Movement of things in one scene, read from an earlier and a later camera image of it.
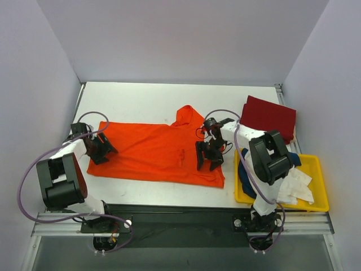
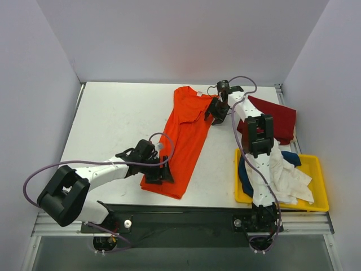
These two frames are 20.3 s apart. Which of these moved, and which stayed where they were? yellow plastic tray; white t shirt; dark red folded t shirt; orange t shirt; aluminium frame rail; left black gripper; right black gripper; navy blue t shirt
Moved: orange t shirt; right black gripper; left black gripper
Stayed: yellow plastic tray; dark red folded t shirt; white t shirt; navy blue t shirt; aluminium frame rail
